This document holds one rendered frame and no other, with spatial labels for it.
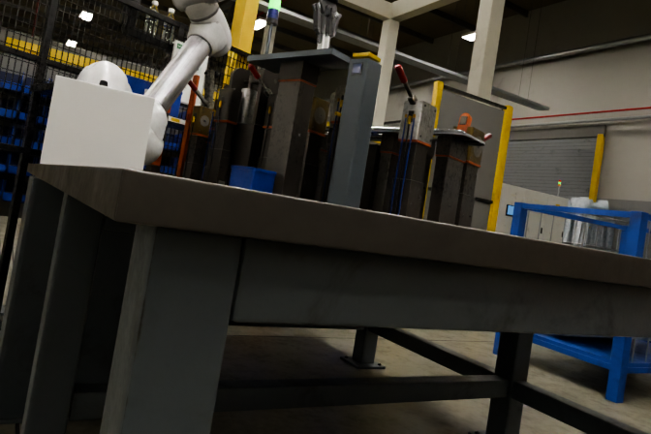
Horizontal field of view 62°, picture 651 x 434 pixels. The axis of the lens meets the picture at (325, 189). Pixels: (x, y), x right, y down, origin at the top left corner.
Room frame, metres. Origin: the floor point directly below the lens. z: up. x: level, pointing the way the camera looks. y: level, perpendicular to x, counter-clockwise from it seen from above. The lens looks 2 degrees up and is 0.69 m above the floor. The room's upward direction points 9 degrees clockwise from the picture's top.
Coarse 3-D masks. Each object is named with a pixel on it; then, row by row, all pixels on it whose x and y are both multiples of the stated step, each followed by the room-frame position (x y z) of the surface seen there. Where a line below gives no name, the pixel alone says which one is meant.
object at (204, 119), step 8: (200, 112) 2.24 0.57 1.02; (208, 112) 2.27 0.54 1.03; (192, 120) 2.27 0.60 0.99; (200, 120) 2.24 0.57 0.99; (208, 120) 2.28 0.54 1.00; (192, 128) 2.25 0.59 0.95; (200, 128) 2.25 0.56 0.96; (208, 128) 2.28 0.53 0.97; (192, 136) 2.27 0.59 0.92; (200, 136) 2.26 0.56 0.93; (192, 144) 2.26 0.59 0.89; (200, 144) 2.27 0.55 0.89; (192, 152) 2.26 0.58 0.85; (200, 152) 2.27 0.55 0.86; (192, 160) 2.25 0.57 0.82; (200, 160) 2.28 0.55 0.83; (184, 168) 2.27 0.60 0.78; (192, 168) 2.25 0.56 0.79; (200, 168) 2.28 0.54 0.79; (184, 176) 2.27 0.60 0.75; (192, 176) 2.25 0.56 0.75; (200, 176) 2.28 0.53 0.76
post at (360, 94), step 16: (352, 64) 1.53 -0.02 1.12; (368, 64) 1.50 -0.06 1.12; (352, 80) 1.52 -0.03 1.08; (368, 80) 1.50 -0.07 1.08; (352, 96) 1.52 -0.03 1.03; (368, 96) 1.51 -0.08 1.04; (352, 112) 1.51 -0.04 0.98; (368, 112) 1.52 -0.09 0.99; (352, 128) 1.51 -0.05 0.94; (368, 128) 1.53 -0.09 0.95; (336, 144) 1.54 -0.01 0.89; (352, 144) 1.50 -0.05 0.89; (368, 144) 1.54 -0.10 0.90; (336, 160) 1.53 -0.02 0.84; (352, 160) 1.50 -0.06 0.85; (336, 176) 1.52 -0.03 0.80; (352, 176) 1.50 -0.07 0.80; (336, 192) 1.52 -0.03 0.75; (352, 192) 1.51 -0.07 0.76
